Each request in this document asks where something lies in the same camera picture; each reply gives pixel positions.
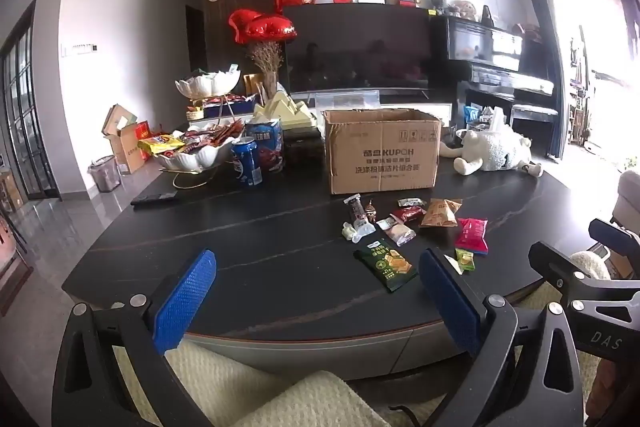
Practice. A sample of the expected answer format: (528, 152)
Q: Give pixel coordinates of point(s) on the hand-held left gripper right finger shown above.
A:
(450, 302)

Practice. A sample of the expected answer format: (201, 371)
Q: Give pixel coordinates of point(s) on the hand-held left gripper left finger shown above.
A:
(184, 302)

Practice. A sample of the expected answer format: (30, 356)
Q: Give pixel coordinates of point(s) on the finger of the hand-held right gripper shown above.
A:
(560, 264)
(617, 234)

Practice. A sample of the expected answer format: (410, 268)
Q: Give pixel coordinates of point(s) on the small green snack packet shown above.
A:
(464, 259)

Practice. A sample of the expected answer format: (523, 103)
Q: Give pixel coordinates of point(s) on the pink snack packet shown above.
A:
(472, 235)

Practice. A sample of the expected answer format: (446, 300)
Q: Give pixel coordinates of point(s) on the dark green cracker packet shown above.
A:
(385, 264)

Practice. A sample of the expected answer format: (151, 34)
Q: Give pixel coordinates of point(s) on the clear pastry packet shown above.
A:
(398, 230)

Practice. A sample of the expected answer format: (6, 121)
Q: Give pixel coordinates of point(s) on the orange triangle snack packet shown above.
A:
(440, 213)

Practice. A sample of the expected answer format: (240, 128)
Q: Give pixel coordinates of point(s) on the red snack packet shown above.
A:
(407, 213)

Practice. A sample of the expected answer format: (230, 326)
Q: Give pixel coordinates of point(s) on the small white candy packet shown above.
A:
(410, 202)

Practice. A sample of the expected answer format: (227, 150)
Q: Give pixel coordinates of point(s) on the small white jelly packet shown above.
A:
(352, 233)

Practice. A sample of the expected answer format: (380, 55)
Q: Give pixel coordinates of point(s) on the brown foil candy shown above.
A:
(370, 211)

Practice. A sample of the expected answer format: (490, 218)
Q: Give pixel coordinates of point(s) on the long dark red snack stick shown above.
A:
(356, 209)

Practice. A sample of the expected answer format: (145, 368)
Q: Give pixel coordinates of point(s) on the brown cardboard box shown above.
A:
(382, 152)

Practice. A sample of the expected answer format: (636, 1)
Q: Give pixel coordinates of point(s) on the cream waffle cloth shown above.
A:
(225, 382)

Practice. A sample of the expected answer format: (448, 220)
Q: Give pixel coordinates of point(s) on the black remote control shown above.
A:
(155, 198)

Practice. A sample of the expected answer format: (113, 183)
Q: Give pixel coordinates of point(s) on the white stuffed sheep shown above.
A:
(492, 152)

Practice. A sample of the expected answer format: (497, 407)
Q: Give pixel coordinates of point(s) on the white shell tiered snack stand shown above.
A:
(200, 159)

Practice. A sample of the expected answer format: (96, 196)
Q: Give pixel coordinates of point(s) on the grey trash bin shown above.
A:
(105, 174)

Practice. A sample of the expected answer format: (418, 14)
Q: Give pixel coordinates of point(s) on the blue cola can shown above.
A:
(246, 163)

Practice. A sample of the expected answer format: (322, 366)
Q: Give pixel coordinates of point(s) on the white tissue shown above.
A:
(499, 117)

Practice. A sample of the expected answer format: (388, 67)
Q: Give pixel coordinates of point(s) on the pile of assorted snack packets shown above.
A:
(195, 139)

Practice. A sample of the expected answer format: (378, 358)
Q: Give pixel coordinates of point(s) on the floral bowl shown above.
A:
(456, 137)

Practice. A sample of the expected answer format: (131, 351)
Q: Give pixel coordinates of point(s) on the cardboard boxes on floor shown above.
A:
(127, 142)

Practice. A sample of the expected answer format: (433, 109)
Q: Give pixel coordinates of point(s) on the blue snack bag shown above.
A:
(471, 114)

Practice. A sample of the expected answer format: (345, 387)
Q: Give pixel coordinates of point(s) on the blue snack box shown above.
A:
(268, 144)

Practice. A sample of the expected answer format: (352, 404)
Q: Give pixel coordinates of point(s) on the white television cabinet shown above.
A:
(440, 109)

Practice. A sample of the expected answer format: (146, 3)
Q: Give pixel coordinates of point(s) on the blue tray of candies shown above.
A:
(235, 106)

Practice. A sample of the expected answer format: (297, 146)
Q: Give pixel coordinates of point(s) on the black piano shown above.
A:
(500, 57)

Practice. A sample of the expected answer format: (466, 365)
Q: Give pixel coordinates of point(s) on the yellow green gift boxes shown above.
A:
(282, 112)

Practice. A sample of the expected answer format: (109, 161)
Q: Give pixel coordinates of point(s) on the black framed glass door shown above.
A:
(25, 107)

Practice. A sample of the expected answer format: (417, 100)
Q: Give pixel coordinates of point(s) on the black metronome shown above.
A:
(487, 18)

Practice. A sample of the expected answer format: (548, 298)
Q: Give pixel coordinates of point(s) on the dried flower bouquet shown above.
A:
(267, 62)

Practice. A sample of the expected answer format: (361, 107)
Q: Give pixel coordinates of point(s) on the black television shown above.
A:
(360, 47)

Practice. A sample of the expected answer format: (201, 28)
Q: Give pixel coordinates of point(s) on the small plush toys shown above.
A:
(462, 9)

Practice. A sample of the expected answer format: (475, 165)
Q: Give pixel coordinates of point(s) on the wall switch panel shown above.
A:
(79, 49)

